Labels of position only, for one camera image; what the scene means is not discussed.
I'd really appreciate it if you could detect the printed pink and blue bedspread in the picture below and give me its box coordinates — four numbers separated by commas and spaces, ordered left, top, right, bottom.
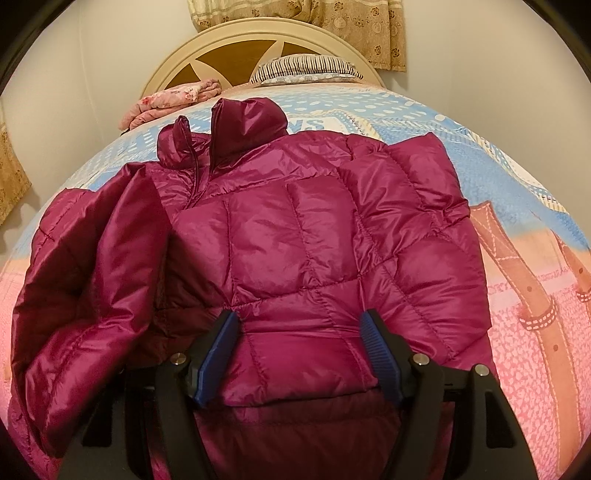
0, 78, 591, 480

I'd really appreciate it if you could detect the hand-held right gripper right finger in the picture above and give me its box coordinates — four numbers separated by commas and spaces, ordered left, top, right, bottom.
359, 308, 533, 480

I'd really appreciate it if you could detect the magenta puffer jacket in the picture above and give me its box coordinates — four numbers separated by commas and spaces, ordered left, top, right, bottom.
7, 97, 497, 480

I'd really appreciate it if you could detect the folded pink floral blanket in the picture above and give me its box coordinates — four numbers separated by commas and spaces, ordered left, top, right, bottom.
117, 78, 223, 133

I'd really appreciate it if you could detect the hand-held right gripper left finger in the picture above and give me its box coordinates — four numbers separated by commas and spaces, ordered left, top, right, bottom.
60, 309, 242, 480

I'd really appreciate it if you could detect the beige floral curtain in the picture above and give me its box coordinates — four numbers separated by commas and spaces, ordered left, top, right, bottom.
187, 0, 408, 73
0, 105, 33, 228

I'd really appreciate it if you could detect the striped pillow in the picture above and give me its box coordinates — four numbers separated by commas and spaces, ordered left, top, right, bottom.
249, 54, 359, 86

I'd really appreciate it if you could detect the cream wooden headboard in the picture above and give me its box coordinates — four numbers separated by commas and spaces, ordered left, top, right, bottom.
139, 22, 385, 100

